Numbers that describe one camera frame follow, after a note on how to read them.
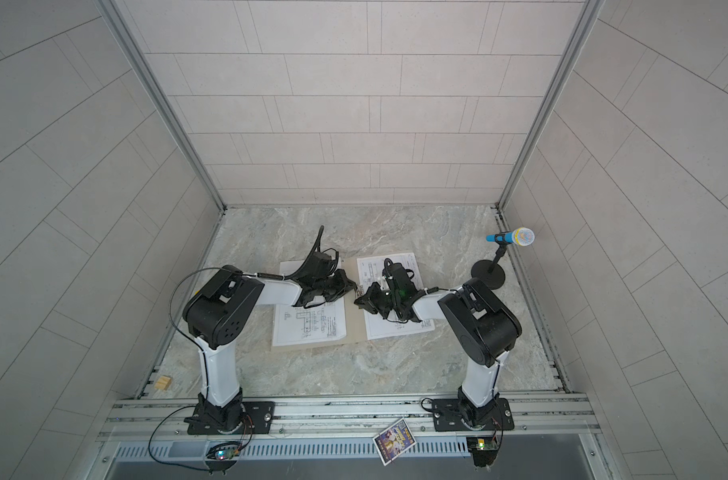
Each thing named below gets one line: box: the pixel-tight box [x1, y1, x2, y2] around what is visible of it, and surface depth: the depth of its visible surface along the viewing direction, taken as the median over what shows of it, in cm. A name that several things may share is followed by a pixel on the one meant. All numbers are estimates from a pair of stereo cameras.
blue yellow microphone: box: [486, 227, 535, 247], surface depth 79 cm
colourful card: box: [372, 418, 417, 467], surface depth 68 cm
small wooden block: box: [155, 376, 172, 390], surface depth 77 cm
